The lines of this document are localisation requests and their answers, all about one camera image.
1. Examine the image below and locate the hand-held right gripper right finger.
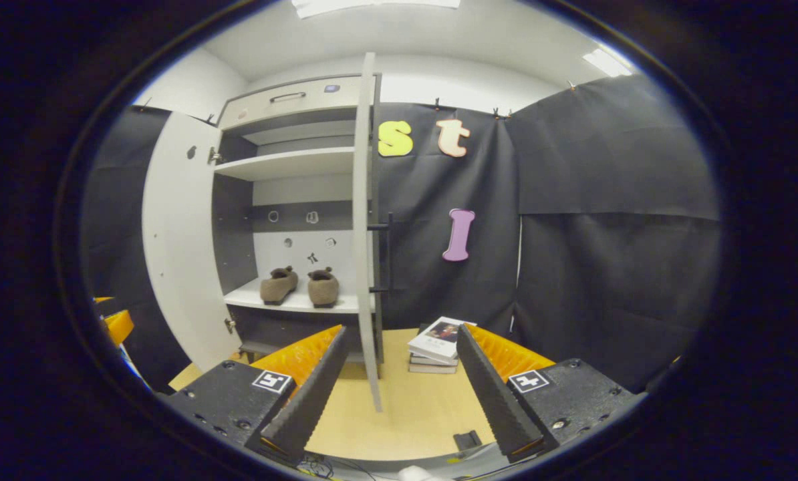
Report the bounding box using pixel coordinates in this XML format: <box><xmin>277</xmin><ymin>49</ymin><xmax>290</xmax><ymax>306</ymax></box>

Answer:
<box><xmin>456</xmin><ymin>323</ymin><xmax>640</xmax><ymax>463</ymax></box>

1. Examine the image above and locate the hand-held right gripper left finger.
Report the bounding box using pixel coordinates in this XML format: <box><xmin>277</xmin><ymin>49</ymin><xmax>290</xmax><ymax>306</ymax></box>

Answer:
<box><xmin>165</xmin><ymin>325</ymin><xmax>350</xmax><ymax>462</ymax></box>

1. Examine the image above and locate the white shoe cabinet door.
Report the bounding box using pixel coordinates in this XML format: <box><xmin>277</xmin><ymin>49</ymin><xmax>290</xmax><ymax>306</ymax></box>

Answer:
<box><xmin>352</xmin><ymin>52</ymin><xmax>394</xmax><ymax>413</ymax></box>
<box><xmin>142</xmin><ymin>112</ymin><xmax>243</xmax><ymax>371</ymax></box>

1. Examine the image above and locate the brown fuzzy shoe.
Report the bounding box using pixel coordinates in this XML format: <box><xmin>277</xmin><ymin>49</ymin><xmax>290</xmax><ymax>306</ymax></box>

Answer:
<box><xmin>307</xmin><ymin>267</ymin><xmax>340</xmax><ymax>309</ymax></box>
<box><xmin>260</xmin><ymin>266</ymin><xmax>299</xmax><ymax>306</ymax></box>

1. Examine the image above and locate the white grey shoe cabinet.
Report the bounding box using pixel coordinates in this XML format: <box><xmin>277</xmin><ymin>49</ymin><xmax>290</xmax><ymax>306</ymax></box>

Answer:
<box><xmin>211</xmin><ymin>73</ymin><xmax>383</xmax><ymax>365</ymax></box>

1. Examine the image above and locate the white cabinet drawer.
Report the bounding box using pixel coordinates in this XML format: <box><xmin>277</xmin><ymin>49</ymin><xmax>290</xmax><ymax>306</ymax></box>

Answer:
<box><xmin>217</xmin><ymin>75</ymin><xmax>363</xmax><ymax>131</ymax></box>

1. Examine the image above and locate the white cover book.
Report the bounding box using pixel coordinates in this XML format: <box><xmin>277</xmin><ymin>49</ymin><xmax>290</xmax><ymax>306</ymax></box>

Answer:
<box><xmin>408</xmin><ymin>317</ymin><xmax>478</xmax><ymax>365</ymax></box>

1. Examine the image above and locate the black backdrop cloth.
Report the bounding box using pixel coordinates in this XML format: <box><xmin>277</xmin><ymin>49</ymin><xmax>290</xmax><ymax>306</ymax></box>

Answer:
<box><xmin>82</xmin><ymin>73</ymin><xmax>724</xmax><ymax>395</ymax></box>

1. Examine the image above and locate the ceiling light panel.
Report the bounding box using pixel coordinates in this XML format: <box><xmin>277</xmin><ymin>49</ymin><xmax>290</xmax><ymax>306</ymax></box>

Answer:
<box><xmin>583</xmin><ymin>48</ymin><xmax>634</xmax><ymax>77</ymax></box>
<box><xmin>291</xmin><ymin>0</ymin><xmax>461</xmax><ymax>19</ymax></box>

